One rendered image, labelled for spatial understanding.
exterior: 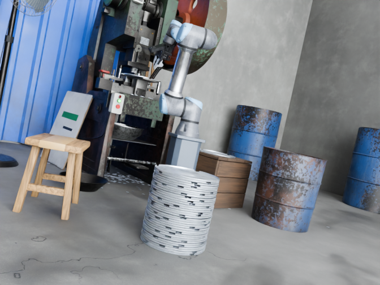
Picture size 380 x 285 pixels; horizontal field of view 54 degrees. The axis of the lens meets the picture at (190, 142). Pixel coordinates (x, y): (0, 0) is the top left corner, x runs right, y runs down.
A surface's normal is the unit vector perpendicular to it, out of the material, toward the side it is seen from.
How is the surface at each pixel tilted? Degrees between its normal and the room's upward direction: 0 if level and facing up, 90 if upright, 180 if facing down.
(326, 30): 90
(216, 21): 92
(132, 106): 90
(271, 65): 90
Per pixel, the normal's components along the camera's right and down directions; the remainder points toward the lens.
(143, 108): 0.58, 0.17
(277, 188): -0.55, -0.04
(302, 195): 0.18, 0.13
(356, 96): -0.79, -0.13
